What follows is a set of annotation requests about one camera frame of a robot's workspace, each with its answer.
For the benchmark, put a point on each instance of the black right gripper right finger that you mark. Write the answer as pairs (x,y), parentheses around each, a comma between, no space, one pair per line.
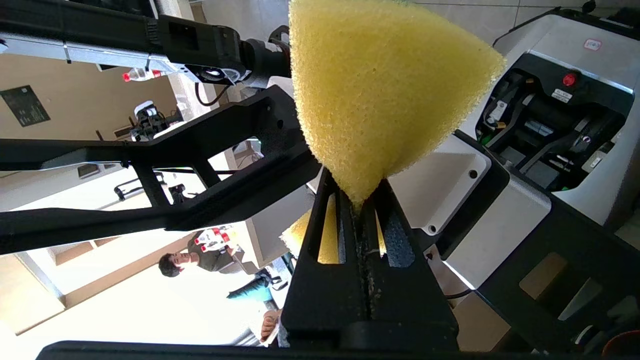
(410,300)

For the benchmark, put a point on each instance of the white black background robot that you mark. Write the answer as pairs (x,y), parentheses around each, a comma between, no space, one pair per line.
(147,117)

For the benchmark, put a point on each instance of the white robot base chassis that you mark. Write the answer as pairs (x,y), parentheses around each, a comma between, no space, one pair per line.
(450,175)

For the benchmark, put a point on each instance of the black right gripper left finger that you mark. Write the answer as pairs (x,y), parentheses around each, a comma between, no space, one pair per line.
(327,305)

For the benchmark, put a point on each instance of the teal cloth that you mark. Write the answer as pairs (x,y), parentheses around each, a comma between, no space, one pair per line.
(255,290)

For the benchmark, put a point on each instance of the person in dark shirt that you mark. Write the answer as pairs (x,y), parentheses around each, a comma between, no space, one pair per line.
(205,260)

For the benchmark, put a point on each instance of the black silver torso link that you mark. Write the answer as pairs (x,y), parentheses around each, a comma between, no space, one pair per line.
(100,25)

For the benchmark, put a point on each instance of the black wall sign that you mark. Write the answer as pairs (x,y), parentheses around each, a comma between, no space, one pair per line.
(25,105)

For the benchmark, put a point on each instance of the black truss torso link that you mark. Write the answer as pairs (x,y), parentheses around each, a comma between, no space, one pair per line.
(225,125)

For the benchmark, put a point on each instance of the yellow sponge green backing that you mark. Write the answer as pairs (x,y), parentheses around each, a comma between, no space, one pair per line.
(380,85)

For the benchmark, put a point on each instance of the red emergency stop button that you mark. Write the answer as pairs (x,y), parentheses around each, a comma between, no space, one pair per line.
(570,79)

